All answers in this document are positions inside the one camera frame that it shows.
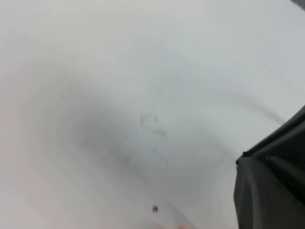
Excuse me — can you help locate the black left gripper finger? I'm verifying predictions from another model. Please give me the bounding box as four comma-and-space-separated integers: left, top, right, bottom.
234, 108, 305, 229

